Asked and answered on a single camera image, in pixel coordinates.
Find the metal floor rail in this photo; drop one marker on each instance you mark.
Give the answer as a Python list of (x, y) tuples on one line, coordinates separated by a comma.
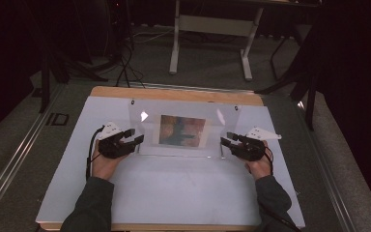
[(13, 161), (190, 86), (328, 174)]

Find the person's left hand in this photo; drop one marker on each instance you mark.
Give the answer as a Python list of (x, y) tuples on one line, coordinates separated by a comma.
[(103, 167)]

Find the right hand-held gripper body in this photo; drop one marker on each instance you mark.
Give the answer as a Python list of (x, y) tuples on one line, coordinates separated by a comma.
[(251, 150)]

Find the white table sheet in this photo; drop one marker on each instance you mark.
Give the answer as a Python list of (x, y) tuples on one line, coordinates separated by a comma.
[(180, 187)]

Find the white metal desk frame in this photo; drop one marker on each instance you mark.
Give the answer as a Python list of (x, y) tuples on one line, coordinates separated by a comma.
[(212, 25)]

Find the colourful picture print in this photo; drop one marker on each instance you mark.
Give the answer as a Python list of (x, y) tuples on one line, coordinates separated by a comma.
[(182, 130)]

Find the wooden table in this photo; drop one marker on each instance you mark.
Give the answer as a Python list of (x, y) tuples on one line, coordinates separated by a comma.
[(174, 93)]

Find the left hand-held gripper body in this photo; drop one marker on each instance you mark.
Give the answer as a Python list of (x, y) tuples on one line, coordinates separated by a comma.
[(114, 148)]

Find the person's right hand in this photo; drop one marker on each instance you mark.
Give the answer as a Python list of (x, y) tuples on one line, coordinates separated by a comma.
[(261, 167)]

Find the black metal stand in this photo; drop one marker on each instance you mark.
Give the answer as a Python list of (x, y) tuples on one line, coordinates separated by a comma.
[(45, 80), (302, 80)]

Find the dark curtain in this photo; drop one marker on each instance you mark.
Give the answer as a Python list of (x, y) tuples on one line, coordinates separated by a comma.
[(360, 80), (3, 48)]

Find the clear acrylic photo frame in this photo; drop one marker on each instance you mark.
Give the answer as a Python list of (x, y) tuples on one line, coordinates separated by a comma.
[(174, 108)]

